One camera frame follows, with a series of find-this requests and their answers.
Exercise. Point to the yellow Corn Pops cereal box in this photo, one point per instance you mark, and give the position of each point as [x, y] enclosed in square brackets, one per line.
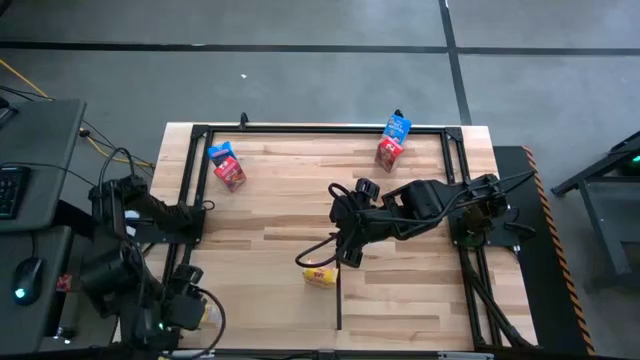
[212, 315]
[320, 276]

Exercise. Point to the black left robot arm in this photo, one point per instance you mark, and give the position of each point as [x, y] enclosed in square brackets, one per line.
[155, 210]

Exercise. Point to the black computer mouse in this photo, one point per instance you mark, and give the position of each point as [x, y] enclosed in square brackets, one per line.
[27, 280]

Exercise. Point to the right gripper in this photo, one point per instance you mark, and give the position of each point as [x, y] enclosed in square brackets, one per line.
[350, 225]

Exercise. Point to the black table clamp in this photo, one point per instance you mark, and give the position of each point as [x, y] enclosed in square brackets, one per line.
[243, 119]
[398, 113]

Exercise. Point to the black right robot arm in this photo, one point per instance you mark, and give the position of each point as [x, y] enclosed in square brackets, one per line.
[425, 200]

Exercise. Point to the silver metal bracket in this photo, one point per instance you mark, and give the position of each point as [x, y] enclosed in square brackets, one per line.
[465, 356]

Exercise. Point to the blue Rice Krispies cereal box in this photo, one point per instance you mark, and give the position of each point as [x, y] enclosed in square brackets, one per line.
[396, 128]
[220, 150]

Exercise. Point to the small red object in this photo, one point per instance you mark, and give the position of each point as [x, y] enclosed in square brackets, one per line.
[63, 283]

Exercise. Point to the black mat with hazard stripe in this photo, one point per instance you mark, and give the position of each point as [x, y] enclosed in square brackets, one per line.
[540, 280]

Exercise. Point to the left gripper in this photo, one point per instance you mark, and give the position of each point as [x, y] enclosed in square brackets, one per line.
[185, 312]

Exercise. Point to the black keyboard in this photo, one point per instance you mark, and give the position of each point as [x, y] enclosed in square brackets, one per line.
[12, 192]

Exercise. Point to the black shelf side frame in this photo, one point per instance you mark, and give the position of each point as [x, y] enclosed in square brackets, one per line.
[338, 310]

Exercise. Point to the red Froot Loops cereal box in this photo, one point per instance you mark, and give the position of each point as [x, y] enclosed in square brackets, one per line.
[389, 152]
[230, 172]

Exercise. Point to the black flat beam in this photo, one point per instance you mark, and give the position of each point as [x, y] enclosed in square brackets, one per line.
[70, 217]

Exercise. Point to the black desk device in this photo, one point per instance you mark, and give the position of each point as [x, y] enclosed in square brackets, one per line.
[6, 112]

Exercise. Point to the grey desk top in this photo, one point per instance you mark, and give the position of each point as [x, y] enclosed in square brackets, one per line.
[45, 320]
[42, 150]

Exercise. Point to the black aluminium table frame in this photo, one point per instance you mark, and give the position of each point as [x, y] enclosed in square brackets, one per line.
[300, 129]

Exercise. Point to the grey metal cart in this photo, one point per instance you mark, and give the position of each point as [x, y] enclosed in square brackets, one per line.
[605, 220]

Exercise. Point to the white printed cardboard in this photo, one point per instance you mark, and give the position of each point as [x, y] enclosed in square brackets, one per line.
[132, 215]

